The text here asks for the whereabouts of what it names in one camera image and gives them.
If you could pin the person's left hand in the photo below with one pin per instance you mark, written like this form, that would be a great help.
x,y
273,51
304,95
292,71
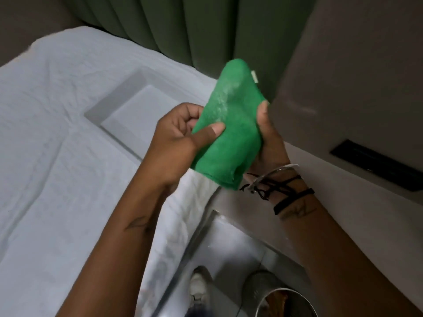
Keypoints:
x,y
172,148

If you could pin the person's right hand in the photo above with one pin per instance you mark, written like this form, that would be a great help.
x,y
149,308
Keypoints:
x,y
272,148

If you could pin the green cleaning cloth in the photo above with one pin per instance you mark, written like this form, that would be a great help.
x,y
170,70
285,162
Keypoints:
x,y
231,128

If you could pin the person's left forearm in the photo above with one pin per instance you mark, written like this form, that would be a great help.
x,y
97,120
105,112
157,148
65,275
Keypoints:
x,y
115,247

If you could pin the metal mesh trash bin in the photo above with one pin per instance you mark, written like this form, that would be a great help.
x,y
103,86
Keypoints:
x,y
261,287

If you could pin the person's white left shoe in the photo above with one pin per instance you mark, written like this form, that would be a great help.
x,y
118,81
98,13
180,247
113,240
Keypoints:
x,y
199,287

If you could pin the silver bangle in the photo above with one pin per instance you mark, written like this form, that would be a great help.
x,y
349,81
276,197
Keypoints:
x,y
264,176

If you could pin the grey plastic tray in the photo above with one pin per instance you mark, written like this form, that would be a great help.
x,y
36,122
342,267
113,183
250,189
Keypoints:
x,y
132,115

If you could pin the black elastic wrist band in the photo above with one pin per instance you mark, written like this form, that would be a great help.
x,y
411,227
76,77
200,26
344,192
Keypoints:
x,y
294,199

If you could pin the green curtain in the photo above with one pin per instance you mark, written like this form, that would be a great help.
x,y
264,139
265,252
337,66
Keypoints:
x,y
198,29

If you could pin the white bed sheet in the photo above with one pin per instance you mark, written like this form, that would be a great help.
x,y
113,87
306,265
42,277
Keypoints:
x,y
49,145

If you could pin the black wall socket panel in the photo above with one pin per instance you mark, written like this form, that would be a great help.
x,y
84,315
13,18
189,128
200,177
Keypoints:
x,y
380,165

